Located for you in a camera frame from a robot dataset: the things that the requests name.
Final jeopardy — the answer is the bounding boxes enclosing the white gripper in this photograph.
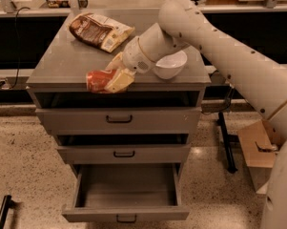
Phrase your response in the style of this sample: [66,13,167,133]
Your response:
[105,36,155,93]

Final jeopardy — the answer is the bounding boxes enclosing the red coke can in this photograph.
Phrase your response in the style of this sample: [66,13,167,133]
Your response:
[86,70,116,94]

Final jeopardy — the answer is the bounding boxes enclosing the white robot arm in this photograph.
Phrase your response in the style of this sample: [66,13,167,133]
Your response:
[108,0,287,229]

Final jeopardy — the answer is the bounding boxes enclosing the grey top drawer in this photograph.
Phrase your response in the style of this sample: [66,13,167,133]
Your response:
[36,108,200,135]

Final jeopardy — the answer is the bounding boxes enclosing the grey drawer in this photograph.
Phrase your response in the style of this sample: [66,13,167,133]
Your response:
[57,144,190,164]
[62,163,189,223]
[36,108,200,135]

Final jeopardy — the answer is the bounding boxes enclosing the grey drawer cabinet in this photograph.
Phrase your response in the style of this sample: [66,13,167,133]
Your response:
[25,7,212,177]

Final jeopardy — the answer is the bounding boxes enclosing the grey middle drawer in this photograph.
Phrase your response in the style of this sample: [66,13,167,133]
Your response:
[57,144,190,164]

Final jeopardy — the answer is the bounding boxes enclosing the grey bottom drawer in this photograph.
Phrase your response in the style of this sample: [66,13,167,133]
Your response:
[62,163,189,223]

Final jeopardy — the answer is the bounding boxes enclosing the brown chip bag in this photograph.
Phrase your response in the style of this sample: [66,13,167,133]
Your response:
[69,12,134,52]

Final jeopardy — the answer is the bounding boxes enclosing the white bowl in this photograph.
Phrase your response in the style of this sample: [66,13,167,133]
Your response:
[152,51,188,80]

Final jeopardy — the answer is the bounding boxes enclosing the brown cardboard box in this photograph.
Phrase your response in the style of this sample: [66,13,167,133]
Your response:
[237,120,283,195]

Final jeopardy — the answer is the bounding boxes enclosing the black hanging cable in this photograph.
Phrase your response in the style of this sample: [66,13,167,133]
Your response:
[9,6,31,90]

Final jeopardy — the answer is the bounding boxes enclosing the black stand with cables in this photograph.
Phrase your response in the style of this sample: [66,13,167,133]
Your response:
[202,64,256,175]

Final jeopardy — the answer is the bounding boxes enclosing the black floor handle bar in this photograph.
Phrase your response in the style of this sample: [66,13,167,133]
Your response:
[0,195,15,229]

